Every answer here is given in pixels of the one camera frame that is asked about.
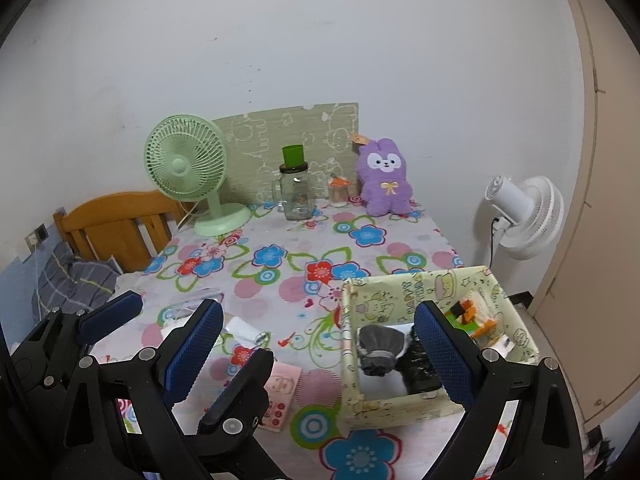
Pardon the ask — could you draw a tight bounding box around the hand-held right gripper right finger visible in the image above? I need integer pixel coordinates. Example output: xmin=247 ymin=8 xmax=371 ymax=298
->
xmin=414 ymin=301 xmax=587 ymax=480

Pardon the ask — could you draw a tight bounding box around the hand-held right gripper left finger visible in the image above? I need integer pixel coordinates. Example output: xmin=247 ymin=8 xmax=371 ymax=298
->
xmin=65 ymin=299 xmax=224 ymax=480

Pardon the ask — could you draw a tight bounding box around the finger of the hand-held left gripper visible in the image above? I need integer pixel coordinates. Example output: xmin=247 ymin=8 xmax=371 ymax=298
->
xmin=197 ymin=347 xmax=276 ymax=442
xmin=47 ymin=290 xmax=145 ymax=348

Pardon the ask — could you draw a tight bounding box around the black plastic bag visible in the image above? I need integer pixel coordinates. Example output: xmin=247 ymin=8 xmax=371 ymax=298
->
xmin=397 ymin=327 xmax=443 ymax=396

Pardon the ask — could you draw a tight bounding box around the pink card packet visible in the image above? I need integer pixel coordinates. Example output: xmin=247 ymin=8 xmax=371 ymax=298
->
xmin=261 ymin=362 xmax=303 ymax=432

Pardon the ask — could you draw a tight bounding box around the green tissue packet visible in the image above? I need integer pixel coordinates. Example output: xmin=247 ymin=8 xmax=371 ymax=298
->
xmin=446 ymin=299 xmax=502 ymax=338

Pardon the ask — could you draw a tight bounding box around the clear straw packet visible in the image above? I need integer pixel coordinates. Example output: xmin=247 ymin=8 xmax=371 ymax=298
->
xmin=170 ymin=287 xmax=223 ymax=318

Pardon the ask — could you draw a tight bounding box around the yellow printed storage box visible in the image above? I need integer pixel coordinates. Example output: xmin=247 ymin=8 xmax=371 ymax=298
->
xmin=339 ymin=265 xmax=541 ymax=431

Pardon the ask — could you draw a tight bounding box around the grey plaid pillow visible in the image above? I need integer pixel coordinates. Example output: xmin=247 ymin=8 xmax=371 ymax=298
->
xmin=31 ymin=242 xmax=123 ymax=321

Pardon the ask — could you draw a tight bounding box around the wooden chair back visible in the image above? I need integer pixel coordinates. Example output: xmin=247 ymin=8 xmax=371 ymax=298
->
xmin=53 ymin=191 xmax=188 ymax=273

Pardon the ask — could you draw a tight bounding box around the white standing fan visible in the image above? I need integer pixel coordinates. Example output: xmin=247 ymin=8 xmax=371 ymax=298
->
xmin=485 ymin=175 xmax=565 ymax=261

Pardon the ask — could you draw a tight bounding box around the green desk fan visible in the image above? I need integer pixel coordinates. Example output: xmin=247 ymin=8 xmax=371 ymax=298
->
xmin=144 ymin=115 xmax=252 ymax=237

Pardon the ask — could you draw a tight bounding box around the purple plush bunny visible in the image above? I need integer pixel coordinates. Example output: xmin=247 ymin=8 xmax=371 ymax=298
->
xmin=351 ymin=135 xmax=415 ymax=218

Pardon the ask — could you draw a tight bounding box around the small jar with orange lid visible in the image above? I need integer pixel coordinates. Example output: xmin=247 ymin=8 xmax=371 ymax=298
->
xmin=327 ymin=174 xmax=351 ymax=208

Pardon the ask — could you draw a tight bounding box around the beige door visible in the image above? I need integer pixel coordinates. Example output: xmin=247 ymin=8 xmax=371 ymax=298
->
xmin=530 ymin=0 xmax=640 ymax=431

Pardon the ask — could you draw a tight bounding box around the green printed board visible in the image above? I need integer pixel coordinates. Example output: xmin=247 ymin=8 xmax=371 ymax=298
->
xmin=212 ymin=102 xmax=360 ymax=206

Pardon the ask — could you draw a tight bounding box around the white fan cable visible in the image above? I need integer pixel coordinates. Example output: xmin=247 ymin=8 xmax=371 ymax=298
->
xmin=177 ymin=200 xmax=202 ymax=228

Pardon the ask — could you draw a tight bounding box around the black fan cable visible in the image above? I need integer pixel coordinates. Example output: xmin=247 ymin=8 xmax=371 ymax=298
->
xmin=489 ymin=217 xmax=502 ymax=268

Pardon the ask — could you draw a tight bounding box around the glass jar with handle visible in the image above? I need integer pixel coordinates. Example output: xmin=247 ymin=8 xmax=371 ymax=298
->
xmin=272 ymin=164 xmax=317 ymax=221

